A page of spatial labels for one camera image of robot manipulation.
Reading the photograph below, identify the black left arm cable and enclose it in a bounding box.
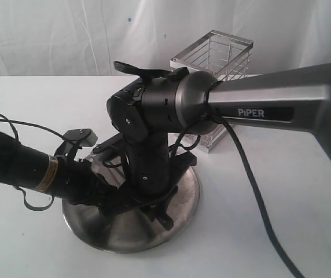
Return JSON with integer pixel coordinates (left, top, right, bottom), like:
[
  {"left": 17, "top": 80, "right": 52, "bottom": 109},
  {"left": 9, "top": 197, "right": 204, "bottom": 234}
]
[{"left": 0, "top": 112, "right": 68, "bottom": 211}]

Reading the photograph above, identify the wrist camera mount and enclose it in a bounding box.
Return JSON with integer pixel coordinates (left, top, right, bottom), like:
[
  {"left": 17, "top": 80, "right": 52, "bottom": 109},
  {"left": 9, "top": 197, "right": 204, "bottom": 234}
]
[
  {"left": 54, "top": 129, "right": 98, "bottom": 160},
  {"left": 91, "top": 133, "right": 131, "bottom": 186}
]

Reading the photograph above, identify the white backdrop curtain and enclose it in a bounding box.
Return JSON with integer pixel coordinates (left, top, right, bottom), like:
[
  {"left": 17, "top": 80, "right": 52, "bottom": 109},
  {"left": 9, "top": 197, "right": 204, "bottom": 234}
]
[{"left": 0, "top": 1, "right": 331, "bottom": 76}]

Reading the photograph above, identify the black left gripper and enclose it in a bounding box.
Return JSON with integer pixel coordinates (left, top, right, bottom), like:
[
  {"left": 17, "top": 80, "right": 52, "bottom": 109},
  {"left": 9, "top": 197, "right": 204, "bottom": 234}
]
[{"left": 49, "top": 158, "right": 116, "bottom": 206}]

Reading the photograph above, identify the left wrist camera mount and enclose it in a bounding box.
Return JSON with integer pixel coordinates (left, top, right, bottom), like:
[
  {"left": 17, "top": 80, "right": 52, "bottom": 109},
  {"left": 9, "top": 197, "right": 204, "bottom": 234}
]
[{"left": 54, "top": 129, "right": 98, "bottom": 160}]

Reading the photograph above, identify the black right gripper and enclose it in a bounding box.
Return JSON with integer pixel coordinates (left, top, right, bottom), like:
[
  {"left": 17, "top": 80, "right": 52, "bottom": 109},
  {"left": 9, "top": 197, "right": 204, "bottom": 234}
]
[{"left": 116, "top": 150, "right": 197, "bottom": 231}]

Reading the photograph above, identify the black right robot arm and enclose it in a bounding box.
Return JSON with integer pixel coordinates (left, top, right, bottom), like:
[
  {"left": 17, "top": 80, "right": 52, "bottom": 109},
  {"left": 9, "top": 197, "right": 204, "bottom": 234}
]
[{"left": 100, "top": 61, "right": 331, "bottom": 229}]

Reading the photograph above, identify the round stainless steel plate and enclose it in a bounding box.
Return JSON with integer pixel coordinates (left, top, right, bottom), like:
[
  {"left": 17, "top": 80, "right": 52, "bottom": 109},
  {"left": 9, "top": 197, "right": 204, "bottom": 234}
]
[{"left": 62, "top": 166, "right": 201, "bottom": 254}]

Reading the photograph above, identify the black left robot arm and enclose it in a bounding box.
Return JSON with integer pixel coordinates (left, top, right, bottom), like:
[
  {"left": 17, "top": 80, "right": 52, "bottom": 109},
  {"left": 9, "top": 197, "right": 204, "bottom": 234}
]
[{"left": 0, "top": 132, "right": 116, "bottom": 206}]

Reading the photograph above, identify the chrome wire utensil holder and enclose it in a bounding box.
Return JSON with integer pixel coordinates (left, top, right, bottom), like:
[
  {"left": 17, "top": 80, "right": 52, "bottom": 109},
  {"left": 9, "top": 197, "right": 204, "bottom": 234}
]
[{"left": 170, "top": 29, "right": 254, "bottom": 154}]

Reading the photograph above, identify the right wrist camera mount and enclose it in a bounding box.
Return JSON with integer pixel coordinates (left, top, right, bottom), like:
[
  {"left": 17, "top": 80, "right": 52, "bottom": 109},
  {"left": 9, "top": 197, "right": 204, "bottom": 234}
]
[{"left": 91, "top": 133, "right": 131, "bottom": 186}]

